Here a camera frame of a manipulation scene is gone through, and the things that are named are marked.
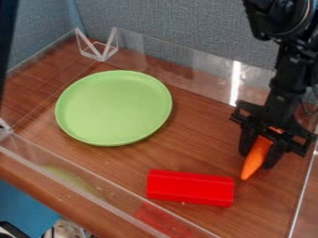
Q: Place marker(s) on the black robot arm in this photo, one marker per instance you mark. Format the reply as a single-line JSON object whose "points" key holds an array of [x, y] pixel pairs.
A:
{"points": [[289, 22]]}

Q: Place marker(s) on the red rectangular block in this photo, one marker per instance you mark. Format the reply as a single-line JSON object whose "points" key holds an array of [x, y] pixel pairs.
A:
{"points": [[190, 187]]}

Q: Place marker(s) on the green round plate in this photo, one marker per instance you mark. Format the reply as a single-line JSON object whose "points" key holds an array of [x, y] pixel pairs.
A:
{"points": [[114, 108]]}

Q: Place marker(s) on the orange toy carrot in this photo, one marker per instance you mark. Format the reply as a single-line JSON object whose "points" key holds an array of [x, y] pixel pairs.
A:
{"points": [[255, 157]]}

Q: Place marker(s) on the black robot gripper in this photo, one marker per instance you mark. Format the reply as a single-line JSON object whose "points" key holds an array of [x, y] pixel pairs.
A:
{"points": [[290, 137]]}

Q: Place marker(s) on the clear acrylic enclosure wall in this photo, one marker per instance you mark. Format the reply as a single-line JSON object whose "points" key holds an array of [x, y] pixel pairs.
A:
{"points": [[95, 184]]}

